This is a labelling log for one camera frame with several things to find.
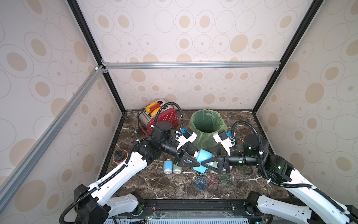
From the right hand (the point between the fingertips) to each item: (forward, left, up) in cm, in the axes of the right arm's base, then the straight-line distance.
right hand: (204, 164), depth 53 cm
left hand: (+1, +2, -1) cm, 2 cm away
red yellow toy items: (+43, +30, -11) cm, 54 cm away
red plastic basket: (+43, +22, -17) cm, 51 cm away
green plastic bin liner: (+39, -4, -21) cm, 44 cm away
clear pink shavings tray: (+6, -8, -35) cm, 36 cm away
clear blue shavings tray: (+3, -1, -34) cm, 35 cm away
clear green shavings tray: (+8, -16, -35) cm, 39 cm away
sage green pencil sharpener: (+8, +13, -27) cm, 31 cm away
